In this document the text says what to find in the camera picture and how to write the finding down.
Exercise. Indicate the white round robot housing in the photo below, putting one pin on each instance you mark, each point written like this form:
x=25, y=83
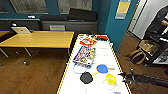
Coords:
x=75, y=69

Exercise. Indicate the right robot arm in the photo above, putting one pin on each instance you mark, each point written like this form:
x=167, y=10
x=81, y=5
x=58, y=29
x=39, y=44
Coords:
x=153, y=81

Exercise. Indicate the colourful bowls stack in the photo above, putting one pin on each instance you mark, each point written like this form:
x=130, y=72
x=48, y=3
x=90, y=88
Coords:
x=84, y=55

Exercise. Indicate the small blue object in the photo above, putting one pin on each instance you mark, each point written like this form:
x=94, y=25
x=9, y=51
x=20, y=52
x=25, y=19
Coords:
x=102, y=69

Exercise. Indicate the tan brown backpack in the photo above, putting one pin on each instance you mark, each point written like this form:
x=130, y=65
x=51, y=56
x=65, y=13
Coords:
x=136, y=56

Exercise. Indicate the yellow air hockey table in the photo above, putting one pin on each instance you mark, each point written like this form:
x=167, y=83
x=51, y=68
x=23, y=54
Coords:
x=103, y=55

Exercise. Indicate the cardboard box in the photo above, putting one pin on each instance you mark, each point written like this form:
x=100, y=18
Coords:
x=146, y=46

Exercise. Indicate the black air hockey puck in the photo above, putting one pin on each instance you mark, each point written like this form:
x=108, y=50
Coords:
x=86, y=78

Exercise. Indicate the orange red game box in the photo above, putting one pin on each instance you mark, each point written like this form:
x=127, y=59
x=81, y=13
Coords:
x=88, y=41

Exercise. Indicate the person in dark top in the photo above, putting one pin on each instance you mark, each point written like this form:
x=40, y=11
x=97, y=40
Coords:
x=158, y=25

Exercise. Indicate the white paper label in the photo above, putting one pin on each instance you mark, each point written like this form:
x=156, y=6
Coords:
x=57, y=27

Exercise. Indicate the interior window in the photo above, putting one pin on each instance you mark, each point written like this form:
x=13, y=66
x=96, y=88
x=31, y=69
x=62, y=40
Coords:
x=30, y=6
x=3, y=6
x=75, y=6

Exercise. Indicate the wooden table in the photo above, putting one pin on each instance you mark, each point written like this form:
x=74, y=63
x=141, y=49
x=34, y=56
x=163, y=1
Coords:
x=3, y=33
x=40, y=39

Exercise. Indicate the white laptop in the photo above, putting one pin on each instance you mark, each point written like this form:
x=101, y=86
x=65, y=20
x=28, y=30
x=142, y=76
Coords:
x=21, y=30

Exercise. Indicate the long dark bench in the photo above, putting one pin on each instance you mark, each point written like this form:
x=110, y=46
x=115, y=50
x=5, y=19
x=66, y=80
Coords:
x=10, y=24

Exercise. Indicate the yellow wall notice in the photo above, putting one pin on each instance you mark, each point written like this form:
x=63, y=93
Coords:
x=122, y=9

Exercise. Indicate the small white wall plate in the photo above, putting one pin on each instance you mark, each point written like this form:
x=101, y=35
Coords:
x=31, y=16

